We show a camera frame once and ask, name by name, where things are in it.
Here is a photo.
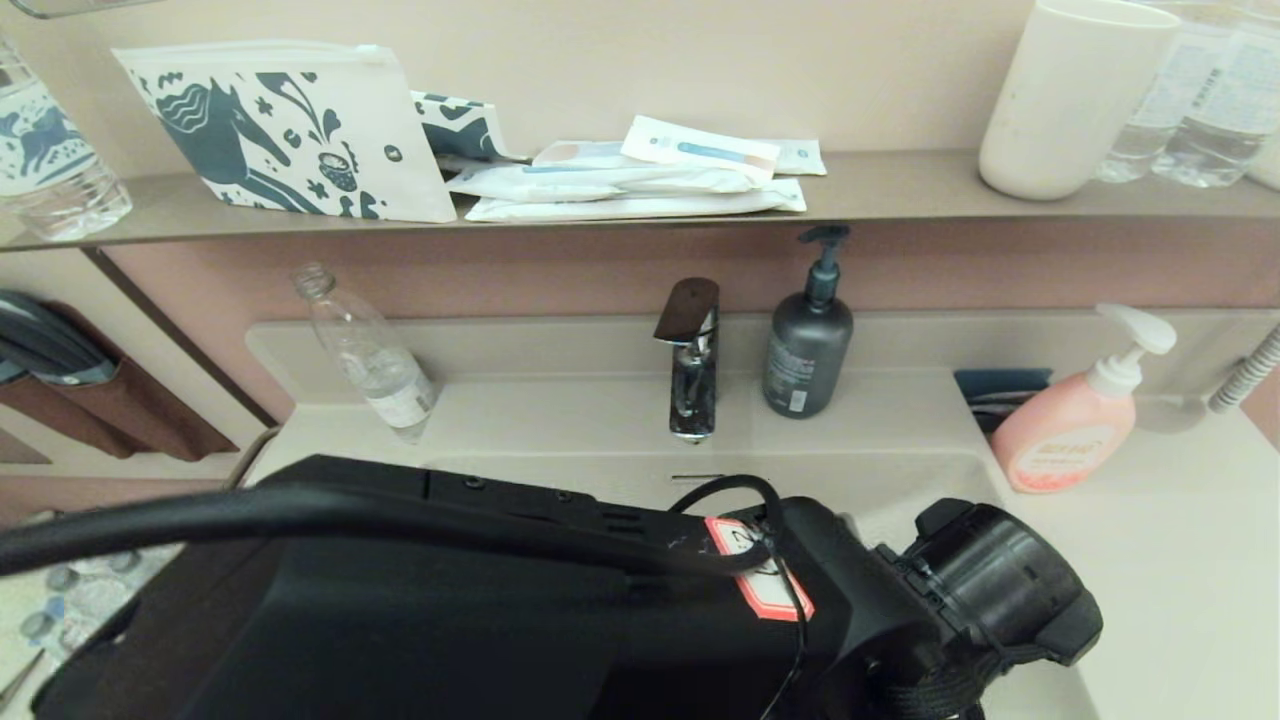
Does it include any chrome faucet with dark lever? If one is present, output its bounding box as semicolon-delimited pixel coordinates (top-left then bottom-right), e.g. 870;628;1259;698
654;277;723;443

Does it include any white sink basin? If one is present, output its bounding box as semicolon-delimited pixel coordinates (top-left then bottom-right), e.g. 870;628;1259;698
420;450;1101;720

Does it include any long white sealed packet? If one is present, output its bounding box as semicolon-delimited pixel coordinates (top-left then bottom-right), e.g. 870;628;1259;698
446;163;761;203
465;179;809;223

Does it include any dark grey pump bottle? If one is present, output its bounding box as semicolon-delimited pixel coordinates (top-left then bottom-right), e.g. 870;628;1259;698
762;225;855;420

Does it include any white packet with orange print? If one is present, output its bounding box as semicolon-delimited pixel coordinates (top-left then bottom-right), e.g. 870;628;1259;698
533;140;641;169

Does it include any white packet with blue toothbrush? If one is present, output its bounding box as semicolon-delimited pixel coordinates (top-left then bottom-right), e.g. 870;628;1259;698
621;115;783;187

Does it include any small white square packet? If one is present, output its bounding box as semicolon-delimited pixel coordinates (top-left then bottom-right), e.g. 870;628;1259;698
768;138;829;178

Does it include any empty clear plastic bottle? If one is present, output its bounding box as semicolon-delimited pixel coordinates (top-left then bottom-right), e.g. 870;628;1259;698
292;261;439;444

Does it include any small white blue printed pouch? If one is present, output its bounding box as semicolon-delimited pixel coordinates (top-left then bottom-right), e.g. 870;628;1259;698
411;90;531;165

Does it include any dark blue box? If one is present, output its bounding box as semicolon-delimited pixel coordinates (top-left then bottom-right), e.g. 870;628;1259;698
952;369;1053;437

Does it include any white pouch with horse print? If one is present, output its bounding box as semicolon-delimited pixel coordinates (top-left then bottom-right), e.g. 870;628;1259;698
111;40;458;224

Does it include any pink soap pump bottle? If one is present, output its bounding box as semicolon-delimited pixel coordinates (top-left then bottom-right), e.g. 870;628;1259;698
990;304;1178;495

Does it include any tall white cup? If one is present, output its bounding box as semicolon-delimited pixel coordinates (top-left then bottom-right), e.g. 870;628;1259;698
978;0;1183;202

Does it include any brown hanging holder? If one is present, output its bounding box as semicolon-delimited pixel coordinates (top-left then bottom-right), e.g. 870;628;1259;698
0;300;241;463

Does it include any clear water bottle white label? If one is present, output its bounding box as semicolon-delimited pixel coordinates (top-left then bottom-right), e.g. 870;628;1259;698
1152;0;1280;190
1094;0;1217;185

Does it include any plastic wrapped water bottle pack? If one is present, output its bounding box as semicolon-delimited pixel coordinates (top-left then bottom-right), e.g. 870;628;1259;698
20;545;186;666

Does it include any dark grey hair dryer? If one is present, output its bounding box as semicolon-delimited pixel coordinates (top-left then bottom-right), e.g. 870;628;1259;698
0;289;121;388

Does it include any water bottle with horse label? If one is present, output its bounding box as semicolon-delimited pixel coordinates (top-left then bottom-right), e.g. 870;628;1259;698
0;35;134;242

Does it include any brown wall shelf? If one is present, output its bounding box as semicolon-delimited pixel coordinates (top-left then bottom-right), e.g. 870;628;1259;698
0;150;1280;253

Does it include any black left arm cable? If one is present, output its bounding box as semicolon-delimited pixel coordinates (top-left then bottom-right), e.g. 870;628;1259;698
0;475;809;720

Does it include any white corrugated hose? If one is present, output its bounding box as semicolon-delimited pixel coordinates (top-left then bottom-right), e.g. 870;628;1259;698
1205;322;1280;416

